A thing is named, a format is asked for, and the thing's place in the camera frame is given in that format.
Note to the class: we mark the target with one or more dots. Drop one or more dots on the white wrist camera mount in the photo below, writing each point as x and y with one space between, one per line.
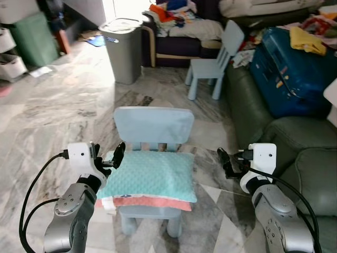
263 155
79 155

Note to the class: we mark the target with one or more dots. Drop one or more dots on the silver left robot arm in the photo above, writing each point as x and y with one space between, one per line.
68 211

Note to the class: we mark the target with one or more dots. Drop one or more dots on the white paper sheet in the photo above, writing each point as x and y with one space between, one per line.
41 71

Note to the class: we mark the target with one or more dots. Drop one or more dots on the white storage box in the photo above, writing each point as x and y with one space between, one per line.
10 68

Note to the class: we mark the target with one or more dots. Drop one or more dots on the grey lidded bin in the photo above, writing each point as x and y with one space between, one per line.
124 55

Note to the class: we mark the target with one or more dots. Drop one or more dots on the small blue floor item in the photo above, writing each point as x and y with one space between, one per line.
96 41

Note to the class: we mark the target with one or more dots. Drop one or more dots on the green leather sofa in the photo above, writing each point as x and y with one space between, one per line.
305 174

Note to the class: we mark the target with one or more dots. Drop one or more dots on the light blue plastic child chair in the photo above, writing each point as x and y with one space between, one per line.
152 124
208 68

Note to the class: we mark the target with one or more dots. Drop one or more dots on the colourful clothes pile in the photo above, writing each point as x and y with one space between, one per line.
179 18

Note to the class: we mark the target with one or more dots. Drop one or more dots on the green fabric bag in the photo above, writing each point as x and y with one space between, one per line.
34 42

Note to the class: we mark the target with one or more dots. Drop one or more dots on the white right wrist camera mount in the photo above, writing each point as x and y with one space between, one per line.
263 155

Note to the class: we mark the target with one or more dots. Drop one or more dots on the dark purple couch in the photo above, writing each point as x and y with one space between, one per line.
179 48

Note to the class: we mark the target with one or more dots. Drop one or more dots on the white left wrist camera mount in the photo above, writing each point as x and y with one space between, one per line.
79 155

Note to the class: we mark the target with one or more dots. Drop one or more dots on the teal dotted pillow pink edge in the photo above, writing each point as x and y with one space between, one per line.
152 174

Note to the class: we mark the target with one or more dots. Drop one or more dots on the white cabinet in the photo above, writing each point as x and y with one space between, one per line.
331 97

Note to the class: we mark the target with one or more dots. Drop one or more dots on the beige cushion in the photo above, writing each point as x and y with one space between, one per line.
263 8

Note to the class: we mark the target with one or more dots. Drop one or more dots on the yellow cloth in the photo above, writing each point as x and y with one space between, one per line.
308 41

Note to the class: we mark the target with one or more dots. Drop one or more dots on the blue hard suitcase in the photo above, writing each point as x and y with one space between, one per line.
284 79

